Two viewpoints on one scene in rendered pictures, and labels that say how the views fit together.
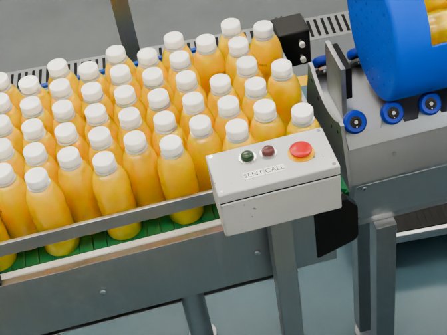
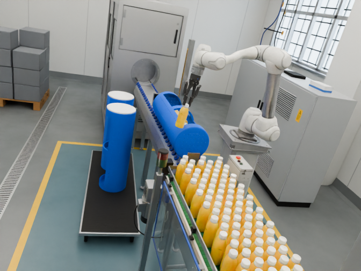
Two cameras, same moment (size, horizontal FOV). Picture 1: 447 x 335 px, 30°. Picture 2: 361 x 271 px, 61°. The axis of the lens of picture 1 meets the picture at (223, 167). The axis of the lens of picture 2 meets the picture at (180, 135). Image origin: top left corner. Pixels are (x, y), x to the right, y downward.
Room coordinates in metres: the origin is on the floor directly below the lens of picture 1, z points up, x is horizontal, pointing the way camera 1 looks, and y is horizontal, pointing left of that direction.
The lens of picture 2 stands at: (1.94, 1.72, 2.06)
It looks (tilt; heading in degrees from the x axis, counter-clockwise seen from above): 23 degrees down; 255
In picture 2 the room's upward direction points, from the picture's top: 12 degrees clockwise
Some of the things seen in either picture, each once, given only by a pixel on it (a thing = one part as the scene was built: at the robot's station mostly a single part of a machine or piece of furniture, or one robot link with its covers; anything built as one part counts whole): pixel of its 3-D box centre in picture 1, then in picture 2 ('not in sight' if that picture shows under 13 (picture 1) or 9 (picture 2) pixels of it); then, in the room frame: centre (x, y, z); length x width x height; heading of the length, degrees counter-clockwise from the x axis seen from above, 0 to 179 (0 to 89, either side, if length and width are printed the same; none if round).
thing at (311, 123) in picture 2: not in sight; (271, 121); (-0.41, -2.12, 0.72); 2.15 x 0.54 x 1.45; 90
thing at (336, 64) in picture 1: (339, 79); (192, 159); (1.28, -0.26, 0.99); 0.10 x 0.02 x 0.12; 5
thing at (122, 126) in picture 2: not in sight; (116, 149); (1.81, -1.10, 0.59); 0.28 x 0.28 x 0.88
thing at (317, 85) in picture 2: not in sight; (320, 86); (-0.39, -1.32, 1.48); 0.24 x 0.12 x 0.08; 98
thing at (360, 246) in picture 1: (363, 261); not in sight; (1.36, -0.32, 0.31); 0.06 x 0.06 x 0.63; 5
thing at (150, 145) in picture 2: not in sight; (146, 164); (1.45, -1.29, 0.31); 0.06 x 0.06 x 0.63; 5
